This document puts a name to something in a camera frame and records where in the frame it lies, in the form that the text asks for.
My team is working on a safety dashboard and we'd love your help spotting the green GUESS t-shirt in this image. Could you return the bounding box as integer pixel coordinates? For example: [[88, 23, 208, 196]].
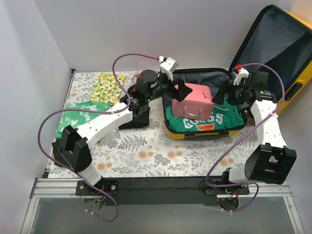
[[165, 97, 244, 133]]

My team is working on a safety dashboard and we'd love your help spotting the pink vanity case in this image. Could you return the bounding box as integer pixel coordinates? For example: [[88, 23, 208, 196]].
[[172, 83, 215, 120]]

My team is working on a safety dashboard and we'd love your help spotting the green tie-dye shirt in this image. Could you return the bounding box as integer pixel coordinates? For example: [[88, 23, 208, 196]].
[[55, 101, 109, 139]]

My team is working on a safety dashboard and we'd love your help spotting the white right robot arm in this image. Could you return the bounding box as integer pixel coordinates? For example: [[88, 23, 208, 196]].
[[213, 67, 297, 194]]

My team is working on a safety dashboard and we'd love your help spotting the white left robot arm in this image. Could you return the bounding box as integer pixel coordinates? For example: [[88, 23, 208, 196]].
[[52, 70, 192, 195]]

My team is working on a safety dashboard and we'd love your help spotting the black folded garment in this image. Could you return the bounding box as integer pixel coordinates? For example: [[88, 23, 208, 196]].
[[118, 84, 150, 130]]

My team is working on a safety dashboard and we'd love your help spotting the yellow lemon print cloth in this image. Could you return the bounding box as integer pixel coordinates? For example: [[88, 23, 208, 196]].
[[90, 73, 122, 106]]

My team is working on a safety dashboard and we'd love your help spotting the yellow hard-shell suitcase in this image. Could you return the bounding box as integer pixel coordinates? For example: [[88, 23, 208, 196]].
[[165, 5, 312, 139]]

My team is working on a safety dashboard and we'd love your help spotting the floral table cloth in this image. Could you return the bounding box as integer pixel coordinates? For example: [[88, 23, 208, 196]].
[[47, 70, 265, 178]]

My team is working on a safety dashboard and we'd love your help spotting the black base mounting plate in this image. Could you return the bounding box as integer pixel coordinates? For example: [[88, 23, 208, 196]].
[[75, 177, 249, 207]]

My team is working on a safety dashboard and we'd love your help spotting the black striped folded cloth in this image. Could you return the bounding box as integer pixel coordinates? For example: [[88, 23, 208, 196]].
[[52, 139, 72, 169]]

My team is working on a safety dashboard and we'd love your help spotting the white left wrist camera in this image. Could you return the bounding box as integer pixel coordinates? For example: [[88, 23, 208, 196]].
[[157, 56, 178, 81]]

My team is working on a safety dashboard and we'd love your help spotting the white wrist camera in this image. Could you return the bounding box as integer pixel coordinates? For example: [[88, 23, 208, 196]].
[[232, 64, 249, 86], [157, 56, 178, 81]]

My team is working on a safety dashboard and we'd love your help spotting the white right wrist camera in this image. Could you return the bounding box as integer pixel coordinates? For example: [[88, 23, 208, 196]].
[[232, 64, 249, 86]]

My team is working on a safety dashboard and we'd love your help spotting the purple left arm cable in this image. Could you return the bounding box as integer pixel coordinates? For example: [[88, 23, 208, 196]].
[[38, 53, 161, 223]]

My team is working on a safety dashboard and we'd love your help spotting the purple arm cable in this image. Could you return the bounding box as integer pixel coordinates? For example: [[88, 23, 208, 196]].
[[38, 53, 161, 223], [205, 62, 285, 213]]

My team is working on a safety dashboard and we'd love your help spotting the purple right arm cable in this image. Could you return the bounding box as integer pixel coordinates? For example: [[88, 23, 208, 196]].
[[205, 62, 285, 213]]

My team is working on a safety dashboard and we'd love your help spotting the aluminium frame rail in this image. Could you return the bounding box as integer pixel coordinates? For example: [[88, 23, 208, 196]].
[[22, 178, 304, 234]]

